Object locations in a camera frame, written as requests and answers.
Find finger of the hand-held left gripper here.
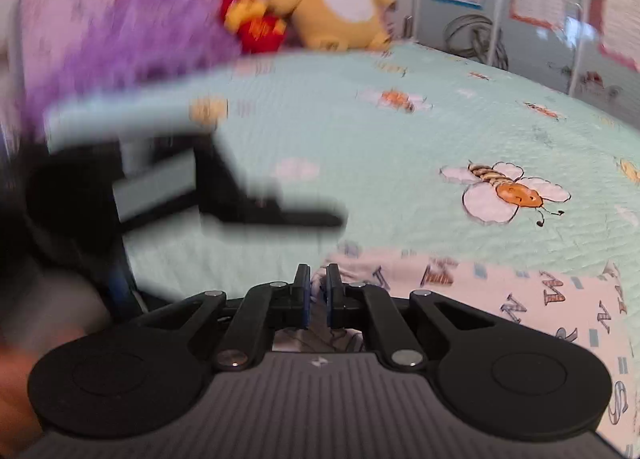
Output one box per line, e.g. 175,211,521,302
220,206,348,230

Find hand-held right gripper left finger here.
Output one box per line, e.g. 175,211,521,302
137,263,312,372

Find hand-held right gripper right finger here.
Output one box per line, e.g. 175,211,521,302
326,263,501,371

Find letter-print pants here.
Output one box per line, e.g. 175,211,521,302
272,249,633,440

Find person's left hand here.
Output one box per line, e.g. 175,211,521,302
0,324,86,450

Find bee-print quilted bedspread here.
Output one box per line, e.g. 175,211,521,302
42,41,640,450

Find purple ruffled cushion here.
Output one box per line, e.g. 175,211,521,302
20,0,246,120

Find red plush toy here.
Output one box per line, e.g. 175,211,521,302
217,0,288,56

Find sliding-door wardrobe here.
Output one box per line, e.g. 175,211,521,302
410,0,640,130

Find pink-bordered poster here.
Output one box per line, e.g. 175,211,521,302
597,0,640,67

